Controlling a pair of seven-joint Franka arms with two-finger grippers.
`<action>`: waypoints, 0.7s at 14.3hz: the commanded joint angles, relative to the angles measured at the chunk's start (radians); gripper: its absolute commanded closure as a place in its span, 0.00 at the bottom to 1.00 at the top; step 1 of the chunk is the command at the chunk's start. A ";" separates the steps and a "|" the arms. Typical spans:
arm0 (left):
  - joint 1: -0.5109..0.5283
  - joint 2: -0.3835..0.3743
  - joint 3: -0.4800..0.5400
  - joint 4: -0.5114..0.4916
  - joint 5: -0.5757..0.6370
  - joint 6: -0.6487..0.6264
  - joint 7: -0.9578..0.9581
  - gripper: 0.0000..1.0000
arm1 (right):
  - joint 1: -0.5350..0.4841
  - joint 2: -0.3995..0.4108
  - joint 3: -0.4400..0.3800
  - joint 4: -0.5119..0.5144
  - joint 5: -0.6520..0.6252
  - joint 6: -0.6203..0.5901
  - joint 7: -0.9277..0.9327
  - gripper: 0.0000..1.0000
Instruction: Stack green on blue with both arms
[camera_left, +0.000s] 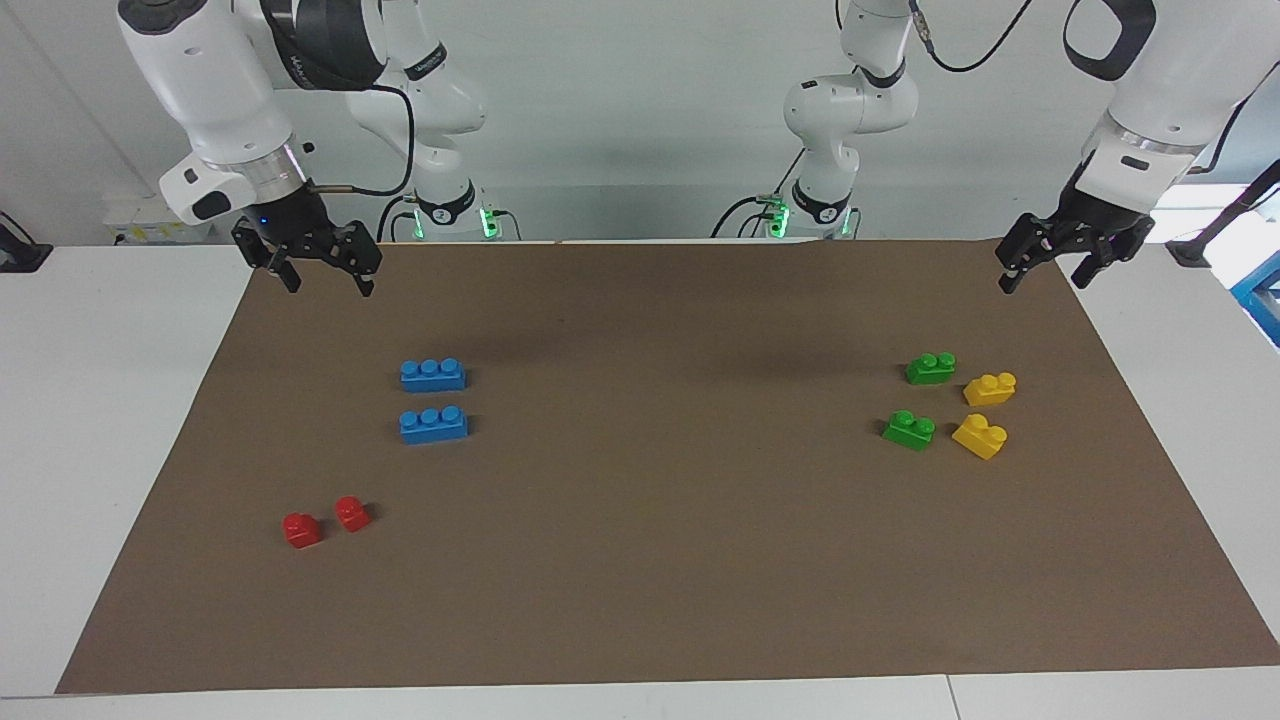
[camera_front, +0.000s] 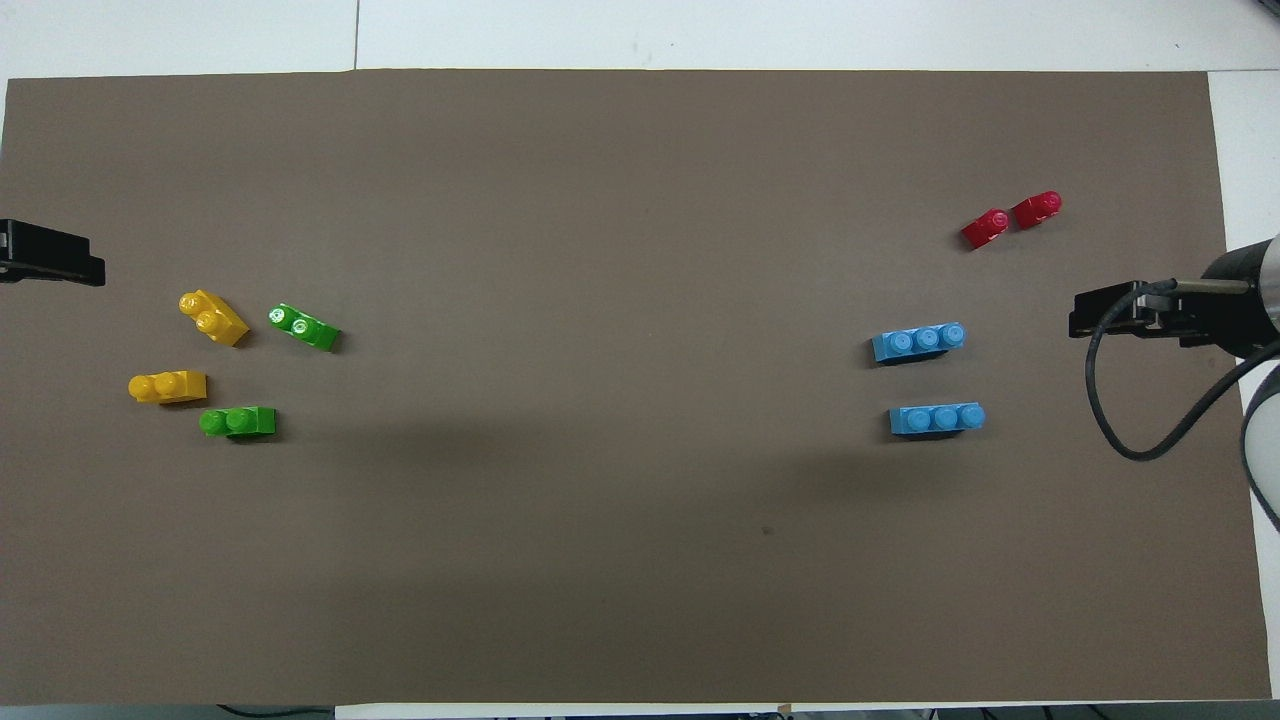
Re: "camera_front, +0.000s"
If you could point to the red one-stud toy brick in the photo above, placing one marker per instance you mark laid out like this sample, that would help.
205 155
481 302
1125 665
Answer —
1036 210
985 229

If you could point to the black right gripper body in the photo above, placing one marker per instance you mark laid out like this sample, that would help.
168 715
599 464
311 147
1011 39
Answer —
1185 318

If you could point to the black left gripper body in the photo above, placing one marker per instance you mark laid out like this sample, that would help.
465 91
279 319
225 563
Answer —
5 250

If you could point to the brown table mat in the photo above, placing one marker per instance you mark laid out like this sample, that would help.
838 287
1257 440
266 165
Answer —
640 500

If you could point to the yellow two-stud toy brick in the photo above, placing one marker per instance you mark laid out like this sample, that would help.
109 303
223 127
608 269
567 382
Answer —
213 320
170 387

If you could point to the blue three-stud toy brick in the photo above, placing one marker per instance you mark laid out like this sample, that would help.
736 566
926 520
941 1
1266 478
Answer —
937 419
918 342

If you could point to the green two-stud toy brick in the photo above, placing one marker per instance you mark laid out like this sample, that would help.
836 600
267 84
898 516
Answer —
240 422
310 330

